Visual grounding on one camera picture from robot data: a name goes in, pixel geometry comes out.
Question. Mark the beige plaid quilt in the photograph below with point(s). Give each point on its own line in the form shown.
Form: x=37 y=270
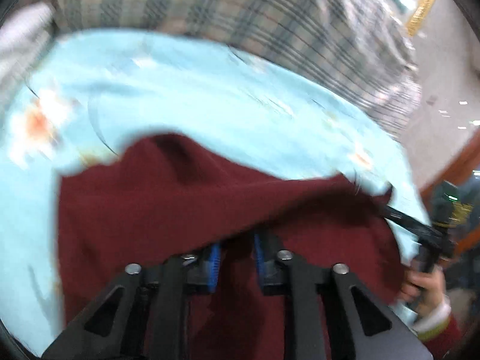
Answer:
x=243 y=11

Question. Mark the light blue floral bed sheet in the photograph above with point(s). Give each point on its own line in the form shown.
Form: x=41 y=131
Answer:
x=187 y=93

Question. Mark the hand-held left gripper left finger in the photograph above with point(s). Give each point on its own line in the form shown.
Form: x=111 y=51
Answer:
x=214 y=266

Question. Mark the brown wooden furniture edge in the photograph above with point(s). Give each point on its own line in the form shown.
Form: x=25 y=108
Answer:
x=453 y=165

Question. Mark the person's right hand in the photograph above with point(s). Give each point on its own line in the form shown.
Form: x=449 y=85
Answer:
x=427 y=292

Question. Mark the dark red knit sweater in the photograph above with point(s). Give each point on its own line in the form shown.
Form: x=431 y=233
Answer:
x=150 y=213

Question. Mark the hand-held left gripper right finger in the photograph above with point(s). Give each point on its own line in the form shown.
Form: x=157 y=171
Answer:
x=260 y=258

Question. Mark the person's right forearm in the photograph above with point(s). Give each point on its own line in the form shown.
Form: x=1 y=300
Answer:
x=446 y=333

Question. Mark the gold framed floral painting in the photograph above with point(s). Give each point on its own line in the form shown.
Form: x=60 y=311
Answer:
x=423 y=7

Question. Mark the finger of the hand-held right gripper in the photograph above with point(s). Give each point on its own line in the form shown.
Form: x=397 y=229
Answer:
x=397 y=215

